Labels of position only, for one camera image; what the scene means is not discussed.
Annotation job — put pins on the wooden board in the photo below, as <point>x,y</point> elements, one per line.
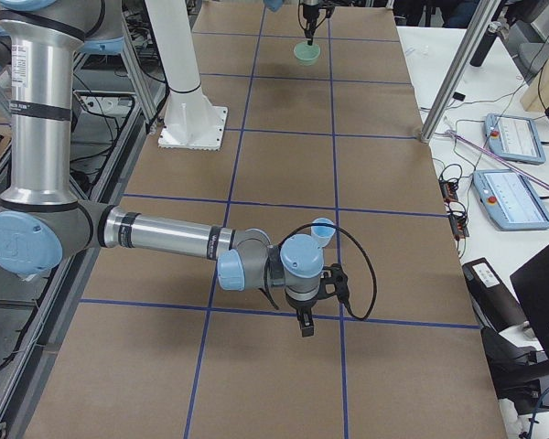
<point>536,98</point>

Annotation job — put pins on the near grey teach pendant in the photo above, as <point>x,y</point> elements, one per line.
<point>510,200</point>

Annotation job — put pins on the black computer monitor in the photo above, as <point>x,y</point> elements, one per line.
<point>531,284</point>

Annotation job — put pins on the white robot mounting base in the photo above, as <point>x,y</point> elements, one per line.
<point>190,120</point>

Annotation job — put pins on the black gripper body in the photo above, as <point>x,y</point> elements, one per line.
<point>310,11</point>
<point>301,305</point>

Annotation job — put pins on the far grey teach pendant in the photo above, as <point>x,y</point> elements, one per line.
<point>514,138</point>

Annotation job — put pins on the black cylinder bottle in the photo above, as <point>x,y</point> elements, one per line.
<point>492,31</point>

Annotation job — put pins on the light green ceramic bowl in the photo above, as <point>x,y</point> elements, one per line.
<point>307,54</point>

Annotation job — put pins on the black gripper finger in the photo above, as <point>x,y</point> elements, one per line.
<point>302,321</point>
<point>308,324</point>
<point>308,34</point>
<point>312,30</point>

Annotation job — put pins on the aluminium frame rail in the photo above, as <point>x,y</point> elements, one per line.
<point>35,313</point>

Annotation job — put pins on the light blue plastic cup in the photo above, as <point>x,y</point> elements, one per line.
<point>323,232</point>

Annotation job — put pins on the black box with label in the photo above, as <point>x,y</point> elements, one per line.
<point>493,299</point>

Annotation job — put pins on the grey teach pendant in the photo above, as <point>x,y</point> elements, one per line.
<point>514,138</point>
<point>510,200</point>

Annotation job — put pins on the aluminium camera post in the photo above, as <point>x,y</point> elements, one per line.
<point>467,48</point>

